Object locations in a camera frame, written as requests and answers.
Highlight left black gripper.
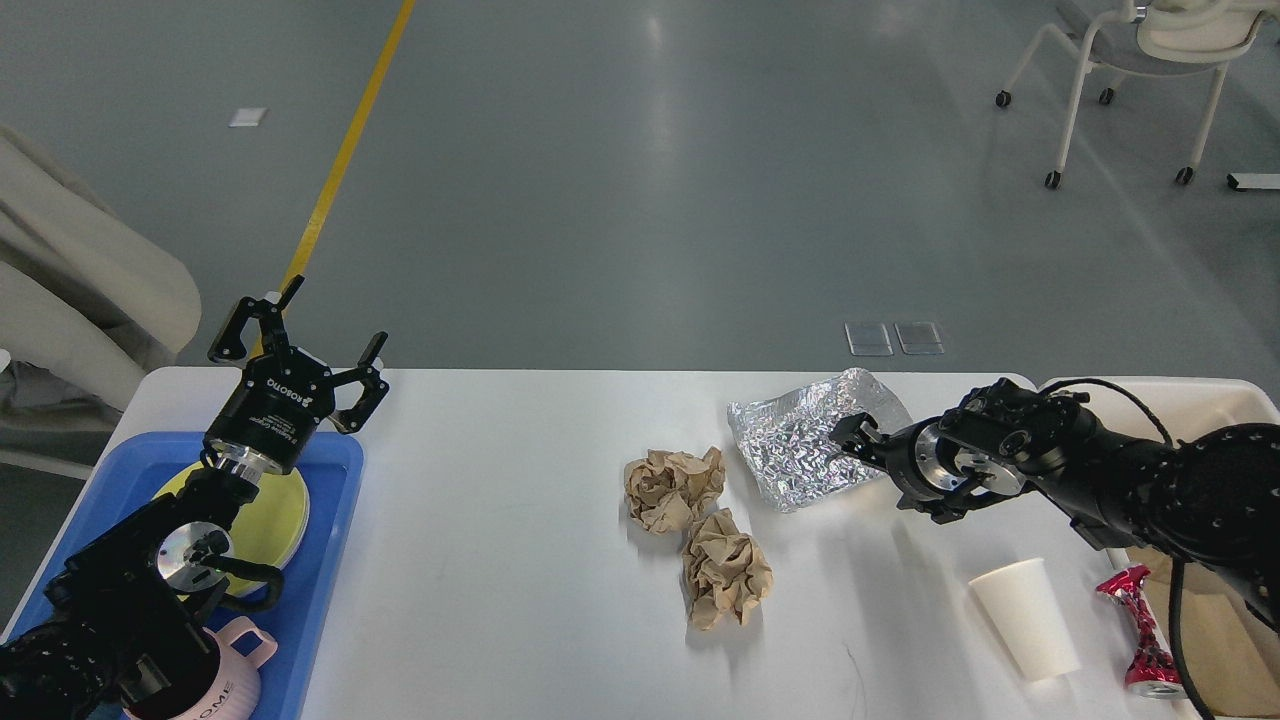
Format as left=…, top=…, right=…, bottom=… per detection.
left=204, top=274, right=390, bottom=475

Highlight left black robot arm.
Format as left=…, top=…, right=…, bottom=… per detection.
left=3, top=275, right=389, bottom=719

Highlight white paper cup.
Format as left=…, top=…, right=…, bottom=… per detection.
left=968, top=557, right=1082, bottom=682

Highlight floor socket plate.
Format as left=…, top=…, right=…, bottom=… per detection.
left=844, top=322, right=895, bottom=357
left=893, top=322, right=945, bottom=356

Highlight yellow plastic plate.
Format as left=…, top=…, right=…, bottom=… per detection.
left=155, top=470, right=310, bottom=591

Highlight crushed red can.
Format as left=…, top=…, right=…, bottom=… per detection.
left=1094, top=562, right=1189, bottom=701

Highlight left floor socket plate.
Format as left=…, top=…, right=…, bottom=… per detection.
left=844, top=322, right=895, bottom=357

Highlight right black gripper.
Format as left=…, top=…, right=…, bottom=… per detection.
left=829, top=413, right=946, bottom=501

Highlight white plastic bin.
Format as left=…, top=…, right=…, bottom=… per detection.
left=1027, top=375, right=1277, bottom=719

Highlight brown paper ball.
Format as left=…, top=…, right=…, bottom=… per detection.
left=623, top=446, right=726, bottom=534
left=681, top=509, right=774, bottom=632

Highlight beige fabric cover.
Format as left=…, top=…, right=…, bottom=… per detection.
left=1, top=127, right=202, bottom=456

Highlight white floor bar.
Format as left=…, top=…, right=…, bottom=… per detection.
left=1226, top=172, right=1280, bottom=192

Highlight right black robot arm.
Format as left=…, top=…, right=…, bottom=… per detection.
left=829, top=378, right=1279, bottom=717

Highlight aluminium foil sheet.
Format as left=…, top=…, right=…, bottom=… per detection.
left=726, top=368, right=913, bottom=512

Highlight right floor socket plate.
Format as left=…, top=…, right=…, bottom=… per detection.
left=893, top=322, right=945, bottom=356

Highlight pink ceramic mug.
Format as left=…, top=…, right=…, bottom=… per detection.
left=124, top=616, right=279, bottom=719

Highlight white office chair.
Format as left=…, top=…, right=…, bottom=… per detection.
left=995, top=1, right=1277, bottom=190

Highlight blue plastic tray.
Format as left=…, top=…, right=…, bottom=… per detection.
left=3, top=432, right=364, bottom=719

